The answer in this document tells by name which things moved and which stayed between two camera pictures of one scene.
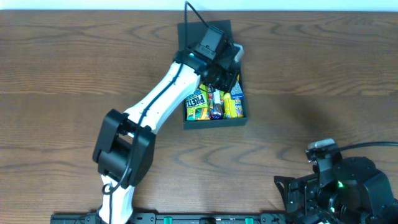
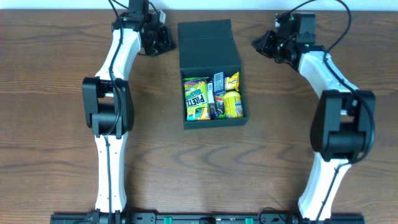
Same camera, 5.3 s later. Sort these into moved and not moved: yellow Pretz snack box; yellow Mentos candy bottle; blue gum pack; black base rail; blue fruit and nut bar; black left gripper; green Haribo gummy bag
Moved: black left gripper; blue fruit and nut bar; blue gum pack; green Haribo gummy bag
Not moved: black base rail; yellow Pretz snack box; yellow Mentos candy bottle
